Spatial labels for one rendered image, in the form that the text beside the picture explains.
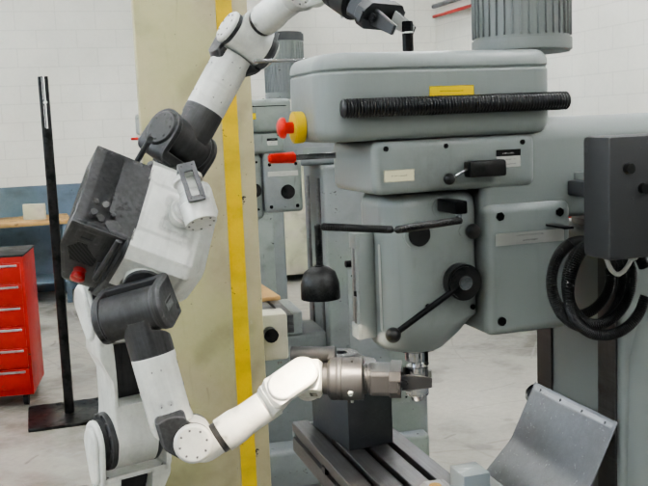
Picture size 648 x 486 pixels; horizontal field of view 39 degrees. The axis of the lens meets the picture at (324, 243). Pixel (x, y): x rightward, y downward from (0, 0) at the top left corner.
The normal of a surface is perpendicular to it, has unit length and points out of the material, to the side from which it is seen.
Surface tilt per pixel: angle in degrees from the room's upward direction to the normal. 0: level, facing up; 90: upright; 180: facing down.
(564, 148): 90
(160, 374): 83
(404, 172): 90
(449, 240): 90
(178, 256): 58
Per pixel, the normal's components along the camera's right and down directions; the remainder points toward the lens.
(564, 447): -0.86, -0.39
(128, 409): 0.57, 0.17
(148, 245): 0.46, -0.45
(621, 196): 0.30, 0.11
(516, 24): -0.32, 0.14
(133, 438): 0.55, -0.07
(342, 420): -0.91, 0.09
